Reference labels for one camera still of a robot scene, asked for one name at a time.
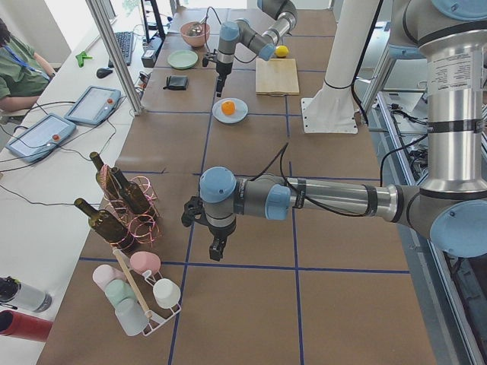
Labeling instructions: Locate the light blue plate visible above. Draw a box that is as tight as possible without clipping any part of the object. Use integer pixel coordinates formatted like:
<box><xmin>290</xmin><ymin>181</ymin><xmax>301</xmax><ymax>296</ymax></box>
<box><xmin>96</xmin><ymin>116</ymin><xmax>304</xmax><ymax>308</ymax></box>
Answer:
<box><xmin>212</xmin><ymin>98</ymin><xmax>248</xmax><ymax>124</ymax></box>

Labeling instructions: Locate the grey blue cup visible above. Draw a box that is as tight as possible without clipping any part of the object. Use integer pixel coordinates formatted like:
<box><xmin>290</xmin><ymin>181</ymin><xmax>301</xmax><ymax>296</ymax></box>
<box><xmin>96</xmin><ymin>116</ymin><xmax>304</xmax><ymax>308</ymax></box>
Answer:
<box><xmin>115</xmin><ymin>298</ymin><xmax>149</xmax><ymax>336</ymax></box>

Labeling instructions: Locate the pink cup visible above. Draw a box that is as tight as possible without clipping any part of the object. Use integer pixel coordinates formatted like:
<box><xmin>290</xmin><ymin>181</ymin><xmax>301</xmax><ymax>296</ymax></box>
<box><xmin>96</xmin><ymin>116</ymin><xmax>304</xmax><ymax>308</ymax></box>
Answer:
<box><xmin>129</xmin><ymin>251</ymin><xmax>161</xmax><ymax>275</ymax></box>
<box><xmin>92</xmin><ymin>264</ymin><xmax>126</xmax><ymax>291</ymax></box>

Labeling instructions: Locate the black computer monitor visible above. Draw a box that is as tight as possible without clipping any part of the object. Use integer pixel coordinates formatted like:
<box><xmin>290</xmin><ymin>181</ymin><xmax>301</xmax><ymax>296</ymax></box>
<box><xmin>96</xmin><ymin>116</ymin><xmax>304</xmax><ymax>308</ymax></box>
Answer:
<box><xmin>140</xmin><ymin>0</ymin><xmax>166</xmax><ymax>49</ymax></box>

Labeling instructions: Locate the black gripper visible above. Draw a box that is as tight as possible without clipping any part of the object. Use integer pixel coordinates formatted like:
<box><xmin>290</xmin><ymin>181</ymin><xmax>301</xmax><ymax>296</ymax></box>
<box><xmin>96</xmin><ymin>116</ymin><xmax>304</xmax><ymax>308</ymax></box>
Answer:
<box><xmin>216</xmin><ymin>61</ymin><xmax>232</xmax><ymax>97</ymax></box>
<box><xmin>208</xmin><ymin>222</ymin><xmax>237</xmax><ymax>261</ymax></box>

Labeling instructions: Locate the metal ice scoop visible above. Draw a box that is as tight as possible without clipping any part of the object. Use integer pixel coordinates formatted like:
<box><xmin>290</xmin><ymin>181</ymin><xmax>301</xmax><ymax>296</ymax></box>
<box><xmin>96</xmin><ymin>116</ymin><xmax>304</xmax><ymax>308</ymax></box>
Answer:
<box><xmin>186</xmin><ymin>22</ymin><xmax>206</xmax><ymax>37</ymax></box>

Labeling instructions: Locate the mint green cup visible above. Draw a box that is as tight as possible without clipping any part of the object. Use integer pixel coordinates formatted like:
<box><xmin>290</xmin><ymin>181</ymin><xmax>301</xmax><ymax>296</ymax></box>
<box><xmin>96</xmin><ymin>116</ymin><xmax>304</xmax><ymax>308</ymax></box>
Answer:
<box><xmin>104</xmin><ymin>279</ymin><xmax>136</xmax><ymax>307</ymax></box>

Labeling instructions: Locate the white wire cup rack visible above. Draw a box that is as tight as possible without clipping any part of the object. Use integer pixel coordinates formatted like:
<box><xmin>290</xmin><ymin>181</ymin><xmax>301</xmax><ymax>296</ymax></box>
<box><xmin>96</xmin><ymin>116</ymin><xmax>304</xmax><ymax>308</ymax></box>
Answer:
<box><xmin>113</xmin><ymin>249</ymin><xmax>182</xmax><ymax>337</ymax></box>

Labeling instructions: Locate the dark wine bottle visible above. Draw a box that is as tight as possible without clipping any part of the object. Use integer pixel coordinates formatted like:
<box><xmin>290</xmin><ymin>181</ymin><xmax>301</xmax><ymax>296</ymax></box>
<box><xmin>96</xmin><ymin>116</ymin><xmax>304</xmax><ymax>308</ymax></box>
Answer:
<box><xmin>74</xmin><ymin>198</ymin><xmax>134</xmax><ymax>250</ymax></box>
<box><xmin>111</xmin><ymin>167</ymin><xmax>155</xmax><ymax>217</ymax></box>
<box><xmin>89</xmin><ymin>151</ymin><xmax>126</xmax><ymax>217</ymax></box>

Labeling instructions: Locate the black computer mouse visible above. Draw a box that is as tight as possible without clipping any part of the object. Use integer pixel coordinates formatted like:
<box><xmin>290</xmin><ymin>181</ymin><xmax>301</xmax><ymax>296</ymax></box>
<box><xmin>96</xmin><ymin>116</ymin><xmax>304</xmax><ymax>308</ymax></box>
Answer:
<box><xmin>96</xmin><ymin>67</ymin><xmax>113</xmax><ymax>79</ymax></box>

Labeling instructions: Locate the light green plate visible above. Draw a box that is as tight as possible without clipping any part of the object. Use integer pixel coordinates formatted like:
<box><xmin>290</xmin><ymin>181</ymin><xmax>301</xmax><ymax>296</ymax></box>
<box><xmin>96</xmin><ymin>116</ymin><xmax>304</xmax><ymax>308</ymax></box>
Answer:
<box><xmin>167</xmin><ymin>50</ymin><xmax>199</xmax><ymax>70</ymax></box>

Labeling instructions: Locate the black keyboard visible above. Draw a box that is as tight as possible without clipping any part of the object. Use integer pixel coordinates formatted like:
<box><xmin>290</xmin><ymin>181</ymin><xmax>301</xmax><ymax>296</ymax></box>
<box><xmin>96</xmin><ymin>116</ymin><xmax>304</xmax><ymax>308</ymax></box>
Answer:
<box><xmin>114</xmin><ymin>31</ymin><xmax>134</xmax><ymax>65</ymax></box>

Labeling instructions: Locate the aluminium frame post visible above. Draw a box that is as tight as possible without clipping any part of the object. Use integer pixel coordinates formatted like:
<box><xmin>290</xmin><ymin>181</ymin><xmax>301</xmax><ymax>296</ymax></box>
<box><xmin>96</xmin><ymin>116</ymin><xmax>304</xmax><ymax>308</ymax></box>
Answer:
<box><xmin>86</xmin><ymin>0</ymin><xmax>142</xmax><ymax>116</ymax></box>

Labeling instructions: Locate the pink bowl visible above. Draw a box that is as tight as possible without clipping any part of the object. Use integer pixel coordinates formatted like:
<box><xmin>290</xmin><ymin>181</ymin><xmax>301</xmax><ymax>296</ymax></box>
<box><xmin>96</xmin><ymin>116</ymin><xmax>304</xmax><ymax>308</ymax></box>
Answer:
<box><xmin>180</xmin><ymin>21</ymin><xmax>211</xmax><ymax>48</ymax></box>

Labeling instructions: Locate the dark grey folded cloth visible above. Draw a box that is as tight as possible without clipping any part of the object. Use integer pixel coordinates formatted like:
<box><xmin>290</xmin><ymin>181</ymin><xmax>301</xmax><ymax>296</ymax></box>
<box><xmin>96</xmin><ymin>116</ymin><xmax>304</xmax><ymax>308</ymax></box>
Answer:
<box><xmin>163</xmin><ymin>75</ymin><xmax>189</xmax><ymax>90</ymax></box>

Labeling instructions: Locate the yellow lemon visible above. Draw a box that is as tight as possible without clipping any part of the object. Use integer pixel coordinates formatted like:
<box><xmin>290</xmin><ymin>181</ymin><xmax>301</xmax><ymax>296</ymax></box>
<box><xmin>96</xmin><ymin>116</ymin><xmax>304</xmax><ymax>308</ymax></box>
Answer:
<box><xmin>275</xmin><ymin>45</ymin><xmax>289</xmax><ymax>59</ymax></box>

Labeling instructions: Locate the wooden cutting board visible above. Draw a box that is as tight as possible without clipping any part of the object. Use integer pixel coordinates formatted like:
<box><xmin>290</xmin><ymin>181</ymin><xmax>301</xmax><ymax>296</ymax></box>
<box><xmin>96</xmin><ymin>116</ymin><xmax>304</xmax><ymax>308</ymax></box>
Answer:
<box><xmin>256</xmin><ymin>59</ymin><xmax>300</xmax><ymax>96</ymax></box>

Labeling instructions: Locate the person in green shirt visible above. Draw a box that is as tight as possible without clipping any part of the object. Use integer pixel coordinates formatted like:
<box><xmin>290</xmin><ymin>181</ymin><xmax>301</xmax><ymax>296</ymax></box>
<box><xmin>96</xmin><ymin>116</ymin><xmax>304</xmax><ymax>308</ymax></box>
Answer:
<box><xmin>1</xmin><ymin>20</ymin><xmax>56</xmax><ymax>113</ymax></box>

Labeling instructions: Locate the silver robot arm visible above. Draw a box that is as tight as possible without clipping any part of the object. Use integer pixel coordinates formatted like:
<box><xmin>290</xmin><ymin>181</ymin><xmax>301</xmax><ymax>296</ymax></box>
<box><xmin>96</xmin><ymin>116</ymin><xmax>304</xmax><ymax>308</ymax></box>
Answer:
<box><xmin>214</xmin><ymin>0</ymin><xmax>298</xmax><ymax>97</ymax></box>
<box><xmin>193</xmin><ymin>1</ymin><xmax>486</xmax><ymax>261</ymax></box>

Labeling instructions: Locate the blue teach pendant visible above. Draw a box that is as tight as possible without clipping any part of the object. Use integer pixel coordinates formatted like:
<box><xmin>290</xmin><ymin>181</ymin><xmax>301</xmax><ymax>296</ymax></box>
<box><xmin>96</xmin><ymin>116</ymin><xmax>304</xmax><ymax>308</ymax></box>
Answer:
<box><xmin>6</xmin><ymin>113</ymin><xmax>76</xmax><ymax>163</ymax></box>
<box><xmin>65</xmin><ymin>85</ymin><xmax>121</xmax><ymax>125</ymax></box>

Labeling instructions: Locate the white cup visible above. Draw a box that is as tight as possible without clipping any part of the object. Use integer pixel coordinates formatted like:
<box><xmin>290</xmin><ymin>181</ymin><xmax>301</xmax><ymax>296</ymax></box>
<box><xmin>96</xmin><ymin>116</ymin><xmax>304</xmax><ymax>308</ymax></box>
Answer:
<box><xmin>153</xmin><ymin>278</ymin><xmax>181</xmax><ymax>309</ymax></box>

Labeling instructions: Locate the grey water bottle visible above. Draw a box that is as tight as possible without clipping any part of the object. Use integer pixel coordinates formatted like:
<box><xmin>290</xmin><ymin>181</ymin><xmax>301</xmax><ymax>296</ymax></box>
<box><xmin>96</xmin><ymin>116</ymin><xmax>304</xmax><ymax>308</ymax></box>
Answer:
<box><xmin>1</xmin><ymin>276</ymin><xmax>52</xmax><ymax>313</ymax></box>

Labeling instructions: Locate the red bottle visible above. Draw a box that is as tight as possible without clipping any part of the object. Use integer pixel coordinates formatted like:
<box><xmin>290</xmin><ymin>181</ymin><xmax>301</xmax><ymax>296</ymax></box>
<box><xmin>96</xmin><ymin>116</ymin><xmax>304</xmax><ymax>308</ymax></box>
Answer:
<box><xmin>1</xmin><ymin>310</ymin><xmax>53</xmax><ymax>342</ymax></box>

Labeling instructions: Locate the copper wire bottle rack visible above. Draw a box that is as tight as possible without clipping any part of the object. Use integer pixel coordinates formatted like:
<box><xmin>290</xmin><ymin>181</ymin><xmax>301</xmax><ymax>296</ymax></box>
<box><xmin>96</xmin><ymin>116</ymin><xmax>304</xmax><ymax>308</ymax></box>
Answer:
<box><xmin>95</xmin><ymin>164</ymin><xmax>161</xmax><ymax>247</ymax></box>

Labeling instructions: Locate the orange fruit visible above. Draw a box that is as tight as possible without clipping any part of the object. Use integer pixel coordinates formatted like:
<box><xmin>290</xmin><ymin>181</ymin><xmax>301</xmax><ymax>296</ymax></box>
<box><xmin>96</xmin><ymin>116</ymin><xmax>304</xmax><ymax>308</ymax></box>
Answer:
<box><xmin>221</xmin><ymin>100</ymin><xmax>236</xmax><ymax>116</ymax></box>

